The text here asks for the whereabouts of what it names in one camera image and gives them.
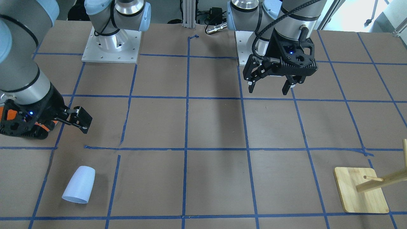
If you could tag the black power box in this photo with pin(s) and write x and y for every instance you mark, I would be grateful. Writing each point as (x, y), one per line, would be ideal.
(215, 12)

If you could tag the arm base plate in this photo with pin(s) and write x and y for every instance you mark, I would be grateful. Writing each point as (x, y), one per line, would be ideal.
(244, 41)
(122, 47)

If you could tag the aluminium frame post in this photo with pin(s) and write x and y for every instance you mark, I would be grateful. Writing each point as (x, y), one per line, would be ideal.
(189, 10)

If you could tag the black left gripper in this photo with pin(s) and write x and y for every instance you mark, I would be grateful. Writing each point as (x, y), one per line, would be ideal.
(276, 45)

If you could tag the wooden mug tree stand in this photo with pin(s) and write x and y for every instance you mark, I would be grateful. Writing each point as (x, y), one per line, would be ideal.
(360, 189)

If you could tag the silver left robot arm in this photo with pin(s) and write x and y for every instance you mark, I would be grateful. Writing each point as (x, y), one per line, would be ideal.
(263, 16)

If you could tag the silver cable connector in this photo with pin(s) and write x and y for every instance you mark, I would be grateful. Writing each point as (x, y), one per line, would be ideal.
(216, 28)

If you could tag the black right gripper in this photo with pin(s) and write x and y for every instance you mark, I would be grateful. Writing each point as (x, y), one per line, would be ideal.
(53, 102)

